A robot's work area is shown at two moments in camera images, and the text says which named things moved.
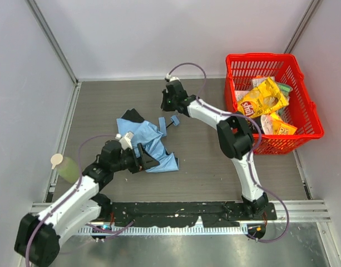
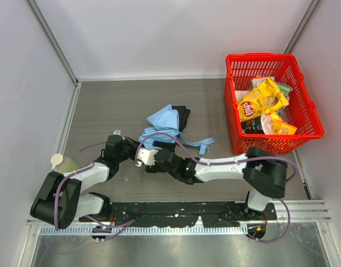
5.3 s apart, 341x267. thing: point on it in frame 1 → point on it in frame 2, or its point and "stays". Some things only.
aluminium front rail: x=197 y=231 stays
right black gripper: x=167 y=100 → x=159 y=155
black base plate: x=212 y=213 stays
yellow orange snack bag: x=280 y=127 stays
